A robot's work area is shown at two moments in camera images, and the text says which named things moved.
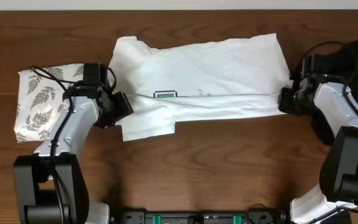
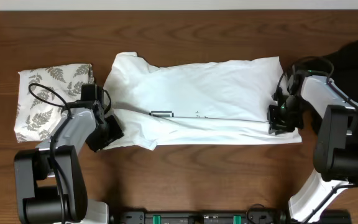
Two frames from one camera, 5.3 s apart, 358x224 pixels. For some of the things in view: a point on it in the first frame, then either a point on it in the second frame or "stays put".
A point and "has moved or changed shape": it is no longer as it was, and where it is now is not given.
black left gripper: (125, 108) → (116, 132)
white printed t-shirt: (223, 78) has moved or changed shape
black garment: (355, 66) stays put
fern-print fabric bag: (40, 99) stays put
